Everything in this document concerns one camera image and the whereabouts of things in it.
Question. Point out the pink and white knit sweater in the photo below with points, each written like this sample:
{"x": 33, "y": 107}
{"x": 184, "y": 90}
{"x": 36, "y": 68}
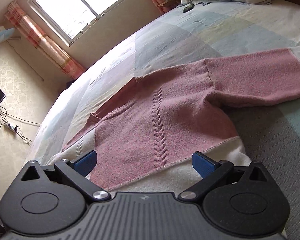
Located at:
{"x": 155, "y": 122}

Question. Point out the small dark remote on bed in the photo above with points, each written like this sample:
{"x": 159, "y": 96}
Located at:
{"x": 188, "y": 8}

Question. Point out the wooden nightstand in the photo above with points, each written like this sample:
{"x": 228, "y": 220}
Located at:
{"x": 171, "y": 3}

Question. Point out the left orange plaid curtain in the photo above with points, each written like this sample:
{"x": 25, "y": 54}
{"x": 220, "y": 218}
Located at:
{"x": 43, "y": 43}

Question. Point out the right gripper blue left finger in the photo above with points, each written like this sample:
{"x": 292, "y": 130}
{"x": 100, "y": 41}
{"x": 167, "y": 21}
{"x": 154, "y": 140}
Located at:
{"x": 73, "y": 173}

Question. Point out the pastel patchwork bed sheet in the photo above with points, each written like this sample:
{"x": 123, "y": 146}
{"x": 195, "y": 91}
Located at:
{"x": 268, "y": 134}

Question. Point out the white power strip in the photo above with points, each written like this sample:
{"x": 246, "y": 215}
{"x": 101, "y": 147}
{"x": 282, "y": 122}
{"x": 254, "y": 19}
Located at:
{"x": 11, "y": 127}

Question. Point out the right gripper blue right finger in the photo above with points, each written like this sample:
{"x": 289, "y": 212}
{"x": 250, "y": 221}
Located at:
{"x": 214, "y": 174}

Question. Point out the window with white frame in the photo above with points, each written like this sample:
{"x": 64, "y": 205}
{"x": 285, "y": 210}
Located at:
{"x": 70, "y": 19}

